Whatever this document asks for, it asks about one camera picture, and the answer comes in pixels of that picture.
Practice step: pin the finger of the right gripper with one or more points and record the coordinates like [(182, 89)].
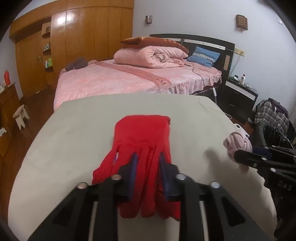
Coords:
[(252, 158), (274, 152)]

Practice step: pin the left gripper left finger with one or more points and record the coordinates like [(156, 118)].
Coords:
[(89, 212)]

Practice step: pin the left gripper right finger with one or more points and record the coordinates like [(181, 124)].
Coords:
[(207, 212)]

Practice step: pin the pink knotted sock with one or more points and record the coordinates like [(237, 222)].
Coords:
[(234, 142)]

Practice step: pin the red gloves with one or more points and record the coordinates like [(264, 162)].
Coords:
[(148, 136)]

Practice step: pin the black trash bin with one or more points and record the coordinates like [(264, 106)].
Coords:
[(264, 135)]

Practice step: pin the plaid cloth pile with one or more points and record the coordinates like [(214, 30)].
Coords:
[(272, 113)]

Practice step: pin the black white nightstand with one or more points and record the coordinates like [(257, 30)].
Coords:
[(237, 100)]

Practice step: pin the beige table cloth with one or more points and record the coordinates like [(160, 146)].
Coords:
[(79, 134)]

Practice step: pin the white lotion bottle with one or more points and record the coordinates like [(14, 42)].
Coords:
[(242, 80)]

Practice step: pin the wooden side cabinet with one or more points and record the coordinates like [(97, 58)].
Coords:
[(9, 104)]

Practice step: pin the black headboard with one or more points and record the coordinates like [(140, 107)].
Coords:
[(226, 49)]

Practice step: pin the blue pillow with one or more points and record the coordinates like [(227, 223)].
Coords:
[(204, 57)]

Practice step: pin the small white stool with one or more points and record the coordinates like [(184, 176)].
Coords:
[(19, 116)]

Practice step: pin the pink bed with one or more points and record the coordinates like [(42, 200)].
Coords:
[(107, 77)]

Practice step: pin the folded pink quilt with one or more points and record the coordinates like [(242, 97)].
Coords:
[(151, 57)]

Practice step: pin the red thermos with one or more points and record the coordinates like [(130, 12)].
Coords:
[(7, 78)]

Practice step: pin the grey slippers on bed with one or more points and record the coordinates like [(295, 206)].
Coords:
[(77, 64)]

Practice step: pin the brown red pillow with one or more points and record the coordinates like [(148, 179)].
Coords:
[(141, 42)]

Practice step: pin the wooden wardrobe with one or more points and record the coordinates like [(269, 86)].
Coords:
[(55, 34)]

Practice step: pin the wall power outlet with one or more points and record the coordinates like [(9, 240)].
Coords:
[(239, 52)]

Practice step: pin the brown wall ornament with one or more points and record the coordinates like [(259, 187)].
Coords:
[(241, 22)]

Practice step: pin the wall switch box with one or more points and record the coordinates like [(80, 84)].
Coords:
[(148, 19)]

